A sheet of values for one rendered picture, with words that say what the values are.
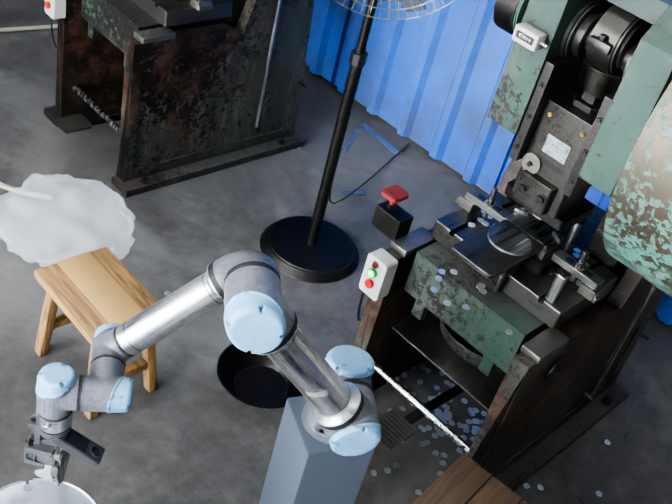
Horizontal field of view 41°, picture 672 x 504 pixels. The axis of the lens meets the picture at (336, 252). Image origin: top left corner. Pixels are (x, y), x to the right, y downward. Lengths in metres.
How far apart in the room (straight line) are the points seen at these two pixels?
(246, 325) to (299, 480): 0.65
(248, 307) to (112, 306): 0.97
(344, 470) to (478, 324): 0.55
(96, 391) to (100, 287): 0.79
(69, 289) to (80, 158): 1.19
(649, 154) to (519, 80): 0.57
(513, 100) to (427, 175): 1.81
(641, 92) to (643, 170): 0.33
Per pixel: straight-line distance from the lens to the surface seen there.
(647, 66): 2.15
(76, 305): 2.64
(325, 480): 2.32
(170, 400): 2.85
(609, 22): 2.25
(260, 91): 3.82
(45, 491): 2.22
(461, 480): 2.41
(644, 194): 1.90
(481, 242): 2.43
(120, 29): 3.50
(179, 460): 2.71
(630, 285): 2.74
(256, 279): 1.77
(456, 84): 4.04
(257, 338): 1.76
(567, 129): 2.34
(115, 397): 1.95
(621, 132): 2.21
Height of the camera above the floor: 2.14
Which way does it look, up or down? 38 degrees down
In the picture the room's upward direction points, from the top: 16 degrees clockwise
